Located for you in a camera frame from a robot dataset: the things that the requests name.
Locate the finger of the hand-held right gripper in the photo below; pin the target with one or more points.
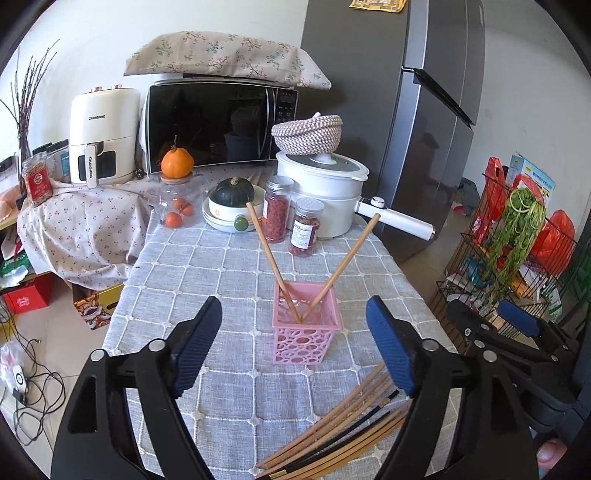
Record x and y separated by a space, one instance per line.
461 314
519 318

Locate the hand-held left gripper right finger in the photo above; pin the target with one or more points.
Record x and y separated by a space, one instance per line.
392 346

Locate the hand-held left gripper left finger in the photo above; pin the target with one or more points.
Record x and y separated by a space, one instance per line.
198 341

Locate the wooden chopstick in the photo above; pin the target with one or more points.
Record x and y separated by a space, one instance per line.
346 406
355 408
270 258
369 446
351 254
346 398

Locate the black chopstick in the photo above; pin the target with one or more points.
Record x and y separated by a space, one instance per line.
364 437
351 424

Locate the pink perforated plastic basket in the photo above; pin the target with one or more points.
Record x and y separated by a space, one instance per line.
300 344

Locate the person's right hand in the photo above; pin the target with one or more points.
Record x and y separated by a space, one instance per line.
549 451

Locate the grey checked tablecloth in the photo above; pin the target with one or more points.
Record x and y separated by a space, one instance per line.
221 277

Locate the red plastic bag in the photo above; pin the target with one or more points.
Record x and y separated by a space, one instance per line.
556 235
494 184

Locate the green stalk vegetables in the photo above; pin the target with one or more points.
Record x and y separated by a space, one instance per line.
517 221

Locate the patterned cardboard box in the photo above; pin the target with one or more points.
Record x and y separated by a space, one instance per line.
92 309

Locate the small green ball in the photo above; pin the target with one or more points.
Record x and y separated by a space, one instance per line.
240 224

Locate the small tangerine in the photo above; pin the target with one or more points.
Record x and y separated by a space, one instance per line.
173 219
183 206

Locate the white bowl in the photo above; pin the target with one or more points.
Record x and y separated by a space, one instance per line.
221 214

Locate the white label jar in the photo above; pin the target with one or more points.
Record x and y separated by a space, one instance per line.
304 230

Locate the blue and white box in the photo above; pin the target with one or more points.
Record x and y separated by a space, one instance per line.
526 168

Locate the clear glass jar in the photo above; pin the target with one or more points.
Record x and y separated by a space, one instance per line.
168 194

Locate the jar of red berries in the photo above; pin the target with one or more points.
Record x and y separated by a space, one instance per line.
277 212

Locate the dark green squash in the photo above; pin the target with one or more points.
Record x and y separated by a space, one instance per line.
228 191

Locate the floral cloth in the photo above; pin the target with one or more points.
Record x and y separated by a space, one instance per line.
78 226

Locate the white electric pot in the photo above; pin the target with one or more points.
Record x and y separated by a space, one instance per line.
323 194

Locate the red box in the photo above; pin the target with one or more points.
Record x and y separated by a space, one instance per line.
27 300

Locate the large orange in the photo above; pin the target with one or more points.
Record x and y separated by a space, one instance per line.
177 164

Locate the small white device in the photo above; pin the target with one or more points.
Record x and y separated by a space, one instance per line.
18 376

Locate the black microwave oven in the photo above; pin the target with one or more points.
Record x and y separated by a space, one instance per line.
207 120

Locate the clear storage container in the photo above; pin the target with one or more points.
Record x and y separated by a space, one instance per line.
60 161

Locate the white air fryer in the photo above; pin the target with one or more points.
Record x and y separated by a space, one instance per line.
106 120

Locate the grey refrigerator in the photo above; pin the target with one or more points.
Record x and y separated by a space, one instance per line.
369 83

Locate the dry branches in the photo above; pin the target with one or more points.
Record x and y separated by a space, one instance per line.
23 115

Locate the floral cushion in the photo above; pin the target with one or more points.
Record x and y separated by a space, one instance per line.
221 53

